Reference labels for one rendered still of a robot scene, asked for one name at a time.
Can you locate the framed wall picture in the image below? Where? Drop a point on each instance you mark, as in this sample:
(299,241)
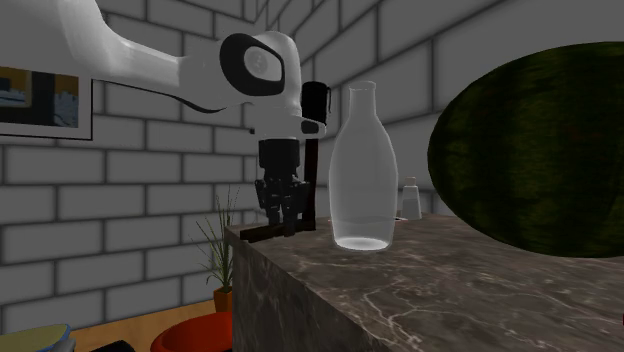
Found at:
(34,102)

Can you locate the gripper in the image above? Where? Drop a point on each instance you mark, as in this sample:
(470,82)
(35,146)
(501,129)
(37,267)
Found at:
(278,156)

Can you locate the green plant in orange pot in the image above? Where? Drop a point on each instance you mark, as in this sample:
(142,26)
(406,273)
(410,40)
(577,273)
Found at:
(223,263)

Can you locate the clear glass bottle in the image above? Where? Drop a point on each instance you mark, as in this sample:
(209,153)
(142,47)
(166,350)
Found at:
(362,185)

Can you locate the yellow cushion with blue rim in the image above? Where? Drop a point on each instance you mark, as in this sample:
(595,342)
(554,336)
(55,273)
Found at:
(29,339)

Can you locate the dark green watermelon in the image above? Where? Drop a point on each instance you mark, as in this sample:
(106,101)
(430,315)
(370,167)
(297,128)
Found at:
(531,151)

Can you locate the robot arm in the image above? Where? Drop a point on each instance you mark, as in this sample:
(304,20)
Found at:
(146,68)

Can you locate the black mug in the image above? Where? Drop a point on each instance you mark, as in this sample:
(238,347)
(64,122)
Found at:
(314,100)

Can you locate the red round tub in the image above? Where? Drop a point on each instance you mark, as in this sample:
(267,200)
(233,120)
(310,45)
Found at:
(195,334)

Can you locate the small white bottle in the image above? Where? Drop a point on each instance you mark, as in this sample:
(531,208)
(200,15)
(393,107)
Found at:
(411,202)

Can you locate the dark brown upright stand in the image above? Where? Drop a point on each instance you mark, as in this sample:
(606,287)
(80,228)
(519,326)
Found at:
(311,185)

